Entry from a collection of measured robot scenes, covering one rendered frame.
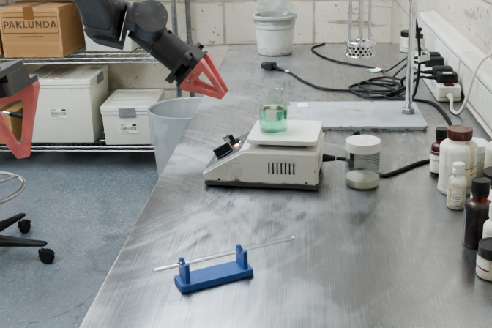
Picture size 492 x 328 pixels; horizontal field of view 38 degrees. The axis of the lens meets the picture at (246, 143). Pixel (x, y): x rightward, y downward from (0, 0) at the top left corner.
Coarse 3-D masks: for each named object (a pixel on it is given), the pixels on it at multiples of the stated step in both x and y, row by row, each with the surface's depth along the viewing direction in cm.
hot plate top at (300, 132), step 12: (288, 120) 128; (300, 120) 127; (252, 132) 122; (288, 132) 121; (300, 132) 121; (312, 132) 121; (264, 144) 118; (276, 144) 117; (288, 144) 117; (300, 144) 117; (312, 144) 116
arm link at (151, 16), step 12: (132, 12) 118; (144, 12) 118; (156, 12) 119; (132, 24) 119; (144, 24) 118; (156, 24) 118; (96, 36) 125; (144, 36) 121; (156, 36) 121; (120, 48) 128
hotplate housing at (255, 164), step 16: (256, 144) 121; (320, 144) 121; (224, 160) 120; (240, 160) 119; (256, 160) 118; (272, 160) 118; (288, 160) 117; (304, 160) 117; (320, 160) 119; (208, 176) 121; (224, 176) 120; (240, 176) 120; (256, 176) 119; (272, 176) 119; (288, 176) 118; (304, 176) 118
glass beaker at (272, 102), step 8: (264, 88) 122; (272, 88) 122; (264, 96) 118; (272, 96) 117; (280, 96) 118; (264, 104) 118; (272, 104) 118; (280, 104) 118; (264, 112) 119; (272, 112) 118; (280, 112) 119; (264, 120) 119; (272, 120) 119; (280, 120) 119; (264, 128) 120; (272, 128) 119; (280, 128) 120
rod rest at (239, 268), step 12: (228, 264) 93; (240, 264) 93; (180, 276) 91; (192, 276) 91; (204, 276) 91; (216, 276) 90; (228, 276) 91; (240, 276) 91; (180, 288) 89; (192, 288) 89
